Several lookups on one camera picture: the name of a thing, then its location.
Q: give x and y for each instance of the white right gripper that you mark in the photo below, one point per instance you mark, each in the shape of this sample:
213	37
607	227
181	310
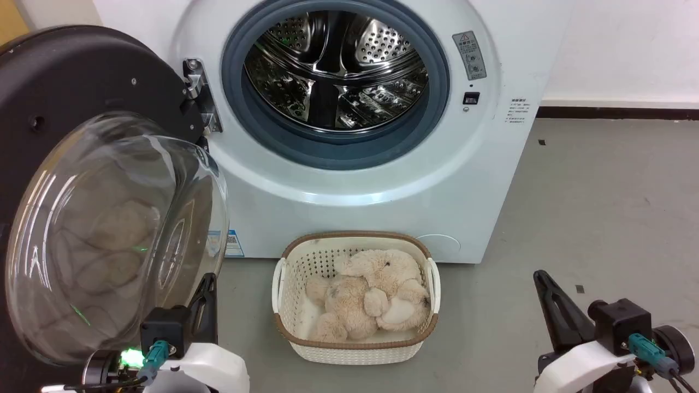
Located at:
584	368

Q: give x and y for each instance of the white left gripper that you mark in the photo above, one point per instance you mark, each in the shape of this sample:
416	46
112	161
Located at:
213	368

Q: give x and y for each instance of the washer door with glass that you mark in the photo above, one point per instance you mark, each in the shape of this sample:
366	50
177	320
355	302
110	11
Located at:
71	82

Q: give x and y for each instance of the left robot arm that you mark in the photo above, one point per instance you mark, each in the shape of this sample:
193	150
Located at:
101	368

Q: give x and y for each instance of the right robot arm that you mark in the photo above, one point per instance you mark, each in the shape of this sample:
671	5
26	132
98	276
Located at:
677	346

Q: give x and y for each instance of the white front-load washing machine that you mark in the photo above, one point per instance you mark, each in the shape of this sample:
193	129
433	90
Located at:
382	191

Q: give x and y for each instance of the black door latch slot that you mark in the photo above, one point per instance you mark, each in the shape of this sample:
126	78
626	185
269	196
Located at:
471	98

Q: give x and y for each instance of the blue white energy label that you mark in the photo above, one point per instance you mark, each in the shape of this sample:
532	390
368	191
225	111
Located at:
234	243

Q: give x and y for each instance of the white brown-rimmed laundry basket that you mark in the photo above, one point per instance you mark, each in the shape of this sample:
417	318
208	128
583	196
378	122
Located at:
295	262

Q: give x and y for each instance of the beige shaggy plush toy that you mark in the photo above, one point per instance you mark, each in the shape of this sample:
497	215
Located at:
344	305

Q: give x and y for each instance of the beige plush toy with face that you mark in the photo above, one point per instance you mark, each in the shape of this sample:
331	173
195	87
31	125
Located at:
387	273

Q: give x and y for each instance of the white text label sticker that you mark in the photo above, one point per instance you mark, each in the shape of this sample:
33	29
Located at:
517	111

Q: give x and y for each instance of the stainless steel washer drum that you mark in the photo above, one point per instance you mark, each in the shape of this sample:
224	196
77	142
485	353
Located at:
338	71

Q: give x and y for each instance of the grey warning sticker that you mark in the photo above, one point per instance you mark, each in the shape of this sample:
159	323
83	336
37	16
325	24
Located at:
469	54

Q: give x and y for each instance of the yellow wooden board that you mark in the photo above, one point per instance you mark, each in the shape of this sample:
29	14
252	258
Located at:
11	19

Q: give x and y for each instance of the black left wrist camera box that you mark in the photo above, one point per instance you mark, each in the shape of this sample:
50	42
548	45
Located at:
164	327

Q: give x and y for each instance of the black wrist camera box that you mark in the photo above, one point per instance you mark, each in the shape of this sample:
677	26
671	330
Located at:
164	327
620	322

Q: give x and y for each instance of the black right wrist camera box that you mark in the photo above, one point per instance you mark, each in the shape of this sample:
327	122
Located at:
620	322

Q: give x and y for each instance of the dark wall baseboard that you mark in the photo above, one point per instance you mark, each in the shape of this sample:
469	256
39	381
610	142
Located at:
617	113

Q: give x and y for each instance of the metal door hinge bracket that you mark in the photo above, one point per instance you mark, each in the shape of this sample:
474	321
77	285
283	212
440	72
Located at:
201	95

